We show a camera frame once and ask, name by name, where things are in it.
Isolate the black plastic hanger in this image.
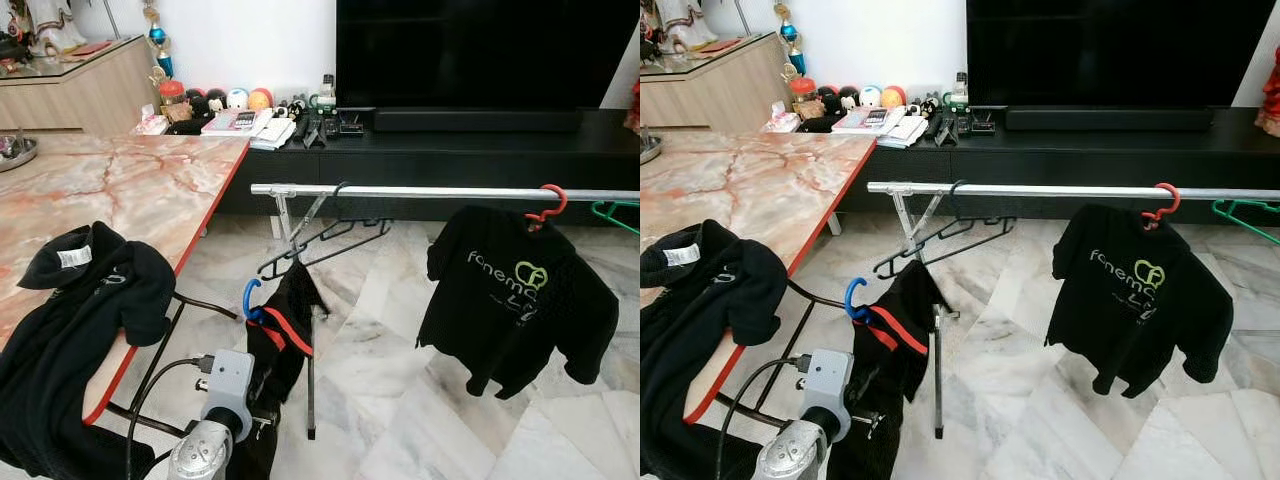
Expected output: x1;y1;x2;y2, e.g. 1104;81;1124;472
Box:
256;181;393;281
873;180;1016;279

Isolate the light wooden cabinet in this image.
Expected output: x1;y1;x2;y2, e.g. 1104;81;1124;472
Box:
0;35;161;138
640;35;791;136

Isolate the silver metal clothes rack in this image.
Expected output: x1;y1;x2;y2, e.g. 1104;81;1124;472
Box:
867;181;1280;441
250;182;641;441

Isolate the dark figurine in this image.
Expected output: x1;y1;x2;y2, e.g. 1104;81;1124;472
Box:
640;5;663;66
0;10;31;66

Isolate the marble pattern folding table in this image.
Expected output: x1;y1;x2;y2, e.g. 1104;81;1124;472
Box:
0;133;251;441
640;132;879;441

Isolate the black plush toy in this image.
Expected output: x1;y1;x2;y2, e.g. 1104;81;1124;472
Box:
185;88;229;119
815;85;861;116

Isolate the white robed figurine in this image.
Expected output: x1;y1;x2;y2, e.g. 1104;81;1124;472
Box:
660;0;719;53
25;0;89;56

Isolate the black tv console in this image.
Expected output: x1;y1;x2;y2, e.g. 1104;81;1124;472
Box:
165;108;641;223
790;107;1280;216

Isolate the stack of white papers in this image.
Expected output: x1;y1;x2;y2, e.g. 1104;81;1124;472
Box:
250;115;298;151
880;113;929;149

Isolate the stack of books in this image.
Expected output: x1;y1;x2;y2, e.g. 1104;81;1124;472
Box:
832;107;896;136
200;108;263;136

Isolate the jar with red lid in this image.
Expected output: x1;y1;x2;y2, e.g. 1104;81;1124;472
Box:
158;80;191;123
788;77;819;121

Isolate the red plastic hanger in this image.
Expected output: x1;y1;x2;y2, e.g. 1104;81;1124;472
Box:
1140;183;1182;231
525;184;568;233

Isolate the black t-shirt with green logo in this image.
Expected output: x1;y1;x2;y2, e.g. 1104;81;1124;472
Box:
417;205;619;401
1045;203;1234;399

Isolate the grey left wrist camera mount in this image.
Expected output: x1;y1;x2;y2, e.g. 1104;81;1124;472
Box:
800;349;857;423
196;349;257;433

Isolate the large black television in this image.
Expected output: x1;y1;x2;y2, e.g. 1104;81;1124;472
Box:
966;0;1265;109
335;0;641;111

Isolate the black soundbar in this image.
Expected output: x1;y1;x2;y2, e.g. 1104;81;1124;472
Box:
1005;107;1214;132
372;108;584;133

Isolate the black jacket with white label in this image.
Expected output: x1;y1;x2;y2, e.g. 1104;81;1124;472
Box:
0;222;178;480
640;220;789;480

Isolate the gold and blue trophy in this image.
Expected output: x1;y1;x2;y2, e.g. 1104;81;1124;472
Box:
140;0;176;86
772;0;809;81

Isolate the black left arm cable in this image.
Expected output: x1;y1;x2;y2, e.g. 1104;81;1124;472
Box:
124;353;217;480
715;355;807;480

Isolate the green plastic hanger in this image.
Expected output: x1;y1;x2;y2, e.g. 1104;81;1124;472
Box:
1212;198;1280;246
590;200;641;237

